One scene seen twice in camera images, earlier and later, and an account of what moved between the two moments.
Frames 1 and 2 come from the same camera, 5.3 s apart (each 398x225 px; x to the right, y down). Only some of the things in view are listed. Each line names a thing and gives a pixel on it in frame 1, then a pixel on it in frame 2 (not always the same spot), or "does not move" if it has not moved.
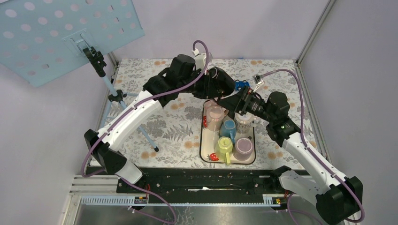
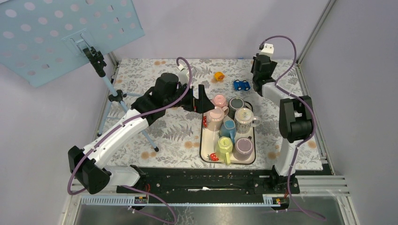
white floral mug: x=244 y=123 does not move
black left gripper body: x=202 y=90 to x=188 y=102
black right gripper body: x=251 y=104 to x=253 y=71
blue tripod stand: x=99 y=63 does not move
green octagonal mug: x=224 y=149 does not move
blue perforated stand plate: x=40 y=40 does not move
